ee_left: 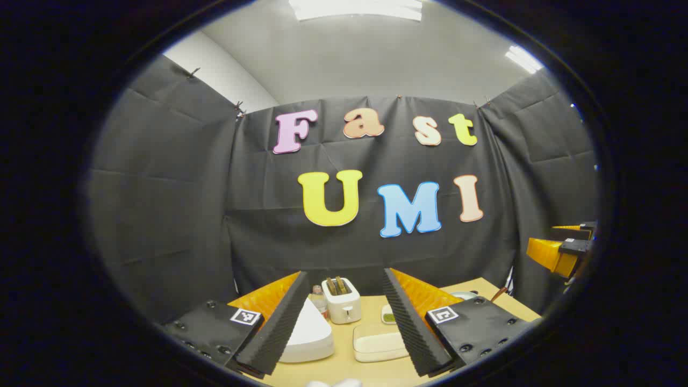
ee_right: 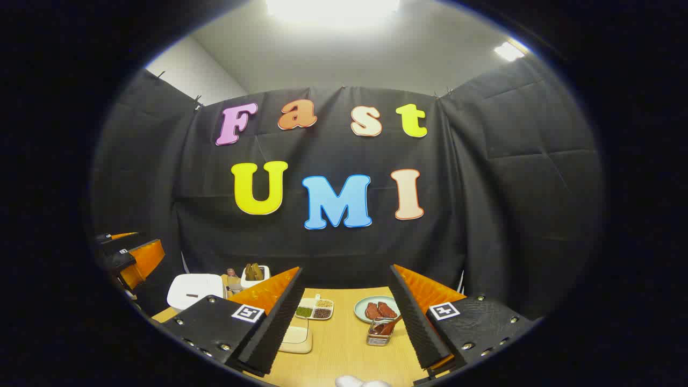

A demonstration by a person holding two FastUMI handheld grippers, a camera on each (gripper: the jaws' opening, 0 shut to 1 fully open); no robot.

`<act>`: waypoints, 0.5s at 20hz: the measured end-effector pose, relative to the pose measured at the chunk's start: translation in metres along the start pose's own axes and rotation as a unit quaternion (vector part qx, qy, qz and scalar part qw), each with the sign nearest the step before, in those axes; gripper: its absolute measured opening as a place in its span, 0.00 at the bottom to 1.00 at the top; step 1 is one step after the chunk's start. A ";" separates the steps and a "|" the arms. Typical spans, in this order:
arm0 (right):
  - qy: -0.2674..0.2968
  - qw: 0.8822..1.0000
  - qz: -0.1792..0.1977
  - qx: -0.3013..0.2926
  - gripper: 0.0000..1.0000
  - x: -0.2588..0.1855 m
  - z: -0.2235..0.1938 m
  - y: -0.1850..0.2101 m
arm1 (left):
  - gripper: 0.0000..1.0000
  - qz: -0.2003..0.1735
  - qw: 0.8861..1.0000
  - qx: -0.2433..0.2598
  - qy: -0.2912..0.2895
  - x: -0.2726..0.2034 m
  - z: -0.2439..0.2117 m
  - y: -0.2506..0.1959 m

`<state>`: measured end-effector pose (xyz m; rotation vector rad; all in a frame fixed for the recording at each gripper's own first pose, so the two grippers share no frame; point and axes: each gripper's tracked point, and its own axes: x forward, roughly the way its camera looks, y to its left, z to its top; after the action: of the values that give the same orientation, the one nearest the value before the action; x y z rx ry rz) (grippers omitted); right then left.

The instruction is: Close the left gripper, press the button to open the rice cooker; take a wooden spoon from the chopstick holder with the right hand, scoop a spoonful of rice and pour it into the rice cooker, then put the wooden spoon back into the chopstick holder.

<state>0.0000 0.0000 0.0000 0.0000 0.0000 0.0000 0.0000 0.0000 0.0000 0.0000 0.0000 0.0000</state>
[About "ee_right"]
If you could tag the white divided grain dish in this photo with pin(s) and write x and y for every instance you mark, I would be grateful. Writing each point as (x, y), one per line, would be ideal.
(314, 313)

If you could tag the white toaster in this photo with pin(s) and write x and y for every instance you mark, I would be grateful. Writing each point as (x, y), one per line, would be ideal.
(258, 282)

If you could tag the pale green plate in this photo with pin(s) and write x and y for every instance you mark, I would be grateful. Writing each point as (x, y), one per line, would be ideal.
(360, 307)

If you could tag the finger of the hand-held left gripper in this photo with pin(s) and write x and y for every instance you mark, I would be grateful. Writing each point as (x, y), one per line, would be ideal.
(121, 257)
(110, 240)

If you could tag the white rice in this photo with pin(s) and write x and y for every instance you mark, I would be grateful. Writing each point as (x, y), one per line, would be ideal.
(306, 302)

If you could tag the brown wooden spoon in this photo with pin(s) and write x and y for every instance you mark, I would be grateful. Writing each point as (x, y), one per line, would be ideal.
(389, 324)

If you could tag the black backdrop cloth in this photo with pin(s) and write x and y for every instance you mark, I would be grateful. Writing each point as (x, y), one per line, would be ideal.
(484, 188)

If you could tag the large ceiling light panel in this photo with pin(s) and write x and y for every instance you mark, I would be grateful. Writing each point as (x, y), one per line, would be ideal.
(333, 9)

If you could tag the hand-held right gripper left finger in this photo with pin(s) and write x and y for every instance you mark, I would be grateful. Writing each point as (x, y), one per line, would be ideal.
(277, 322)

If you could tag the glass bottle red cap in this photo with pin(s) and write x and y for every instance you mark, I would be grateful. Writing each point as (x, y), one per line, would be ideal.
(232, 280)

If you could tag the small ceiling light panel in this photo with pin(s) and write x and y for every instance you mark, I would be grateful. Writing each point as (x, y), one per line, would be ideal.
(509, 51)

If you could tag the brown toast slice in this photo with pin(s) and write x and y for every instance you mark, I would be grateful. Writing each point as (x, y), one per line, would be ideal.
(249, 271)
(258, 271)

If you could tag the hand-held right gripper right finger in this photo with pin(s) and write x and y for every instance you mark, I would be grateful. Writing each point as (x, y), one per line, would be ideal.
(414, 322)

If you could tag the white rice cooker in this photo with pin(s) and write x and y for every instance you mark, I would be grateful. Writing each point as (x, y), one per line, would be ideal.
(193, 290)

